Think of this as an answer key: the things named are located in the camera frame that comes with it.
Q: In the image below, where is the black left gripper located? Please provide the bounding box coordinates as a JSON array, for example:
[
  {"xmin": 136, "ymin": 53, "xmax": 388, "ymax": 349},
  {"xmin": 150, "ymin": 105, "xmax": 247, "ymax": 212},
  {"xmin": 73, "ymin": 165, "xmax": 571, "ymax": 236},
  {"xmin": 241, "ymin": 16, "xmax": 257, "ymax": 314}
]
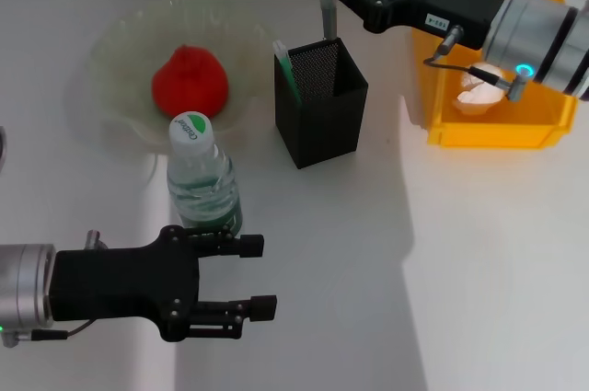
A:
[{"xmin": 50, "ymin": 224, "xmax": 266, "ymax": 342}]

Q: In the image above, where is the clear green-label water bottle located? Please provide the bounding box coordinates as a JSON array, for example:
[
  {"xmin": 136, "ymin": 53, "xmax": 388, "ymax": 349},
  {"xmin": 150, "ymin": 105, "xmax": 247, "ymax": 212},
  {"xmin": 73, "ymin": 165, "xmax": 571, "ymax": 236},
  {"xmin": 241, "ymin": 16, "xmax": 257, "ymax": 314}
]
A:
[{"xmin": 166, "ymin": 110, "xmax": 244, "ymax": 235}]

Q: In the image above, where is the mint green pen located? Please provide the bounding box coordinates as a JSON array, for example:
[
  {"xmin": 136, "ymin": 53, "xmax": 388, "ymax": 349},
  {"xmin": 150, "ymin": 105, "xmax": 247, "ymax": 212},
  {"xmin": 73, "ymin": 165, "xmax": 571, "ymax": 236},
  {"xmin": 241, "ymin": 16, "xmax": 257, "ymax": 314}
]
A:
[{"xmin": 271, "ymin": 40, "xmax": 305, "ymax": 107}]

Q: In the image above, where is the red knitted orange fruit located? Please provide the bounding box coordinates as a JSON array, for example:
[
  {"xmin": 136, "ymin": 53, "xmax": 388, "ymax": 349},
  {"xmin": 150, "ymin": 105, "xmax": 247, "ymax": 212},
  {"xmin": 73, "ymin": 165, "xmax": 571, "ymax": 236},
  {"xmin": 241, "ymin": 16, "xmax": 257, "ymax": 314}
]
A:
[{"xmin": 151, "ymin": 44, "xmax": 230, "ymax": 121}]

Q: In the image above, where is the white paper ball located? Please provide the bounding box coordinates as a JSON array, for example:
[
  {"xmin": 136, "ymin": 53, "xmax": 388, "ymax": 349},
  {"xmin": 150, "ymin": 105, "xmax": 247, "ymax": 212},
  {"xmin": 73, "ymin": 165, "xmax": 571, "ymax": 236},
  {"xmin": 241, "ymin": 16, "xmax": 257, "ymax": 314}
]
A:
[{"xmin": 455, "ymin": 62, "xmax": 506, "ymax": 117}]

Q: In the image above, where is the black mesh pen holder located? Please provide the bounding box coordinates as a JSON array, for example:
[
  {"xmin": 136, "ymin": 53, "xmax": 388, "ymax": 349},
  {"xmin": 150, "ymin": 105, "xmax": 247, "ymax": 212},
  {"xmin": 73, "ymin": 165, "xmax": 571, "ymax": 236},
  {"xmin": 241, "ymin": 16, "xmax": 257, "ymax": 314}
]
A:
[{"xmin": 273, "ymin": 36, "xmax": 370, "ymax": 170}]

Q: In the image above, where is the clear glass fruit plate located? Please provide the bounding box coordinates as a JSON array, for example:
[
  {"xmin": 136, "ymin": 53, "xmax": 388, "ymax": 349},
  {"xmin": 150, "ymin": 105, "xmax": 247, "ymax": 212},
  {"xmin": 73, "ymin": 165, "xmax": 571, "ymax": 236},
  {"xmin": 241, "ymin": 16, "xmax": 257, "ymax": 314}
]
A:
[{"xmin": 64, "ymin": 0, "xmax": 283, "ymax": 155}]

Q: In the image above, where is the yellow plastic bin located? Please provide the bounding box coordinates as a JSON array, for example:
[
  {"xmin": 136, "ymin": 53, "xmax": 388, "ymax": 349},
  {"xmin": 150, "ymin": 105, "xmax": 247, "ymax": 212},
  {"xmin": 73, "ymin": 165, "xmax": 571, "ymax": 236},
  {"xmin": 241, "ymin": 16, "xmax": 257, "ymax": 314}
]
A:
[{"xmin": 412, "ymin": 0, "xmax": 589, "ymax": 150}]

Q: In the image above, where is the black wrist cable with connector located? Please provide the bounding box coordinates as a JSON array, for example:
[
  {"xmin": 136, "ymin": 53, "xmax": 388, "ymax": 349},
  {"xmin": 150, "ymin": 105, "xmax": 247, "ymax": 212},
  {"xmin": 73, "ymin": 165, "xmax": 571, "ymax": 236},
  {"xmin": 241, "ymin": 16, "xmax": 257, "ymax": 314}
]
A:
[
  {"xmin": 422, "ymin": 25, "xmax": 530, "ymax": 102},
  {"xmin": 0, "ymin": 228, "xmax": 107, "ymax": 349}
]

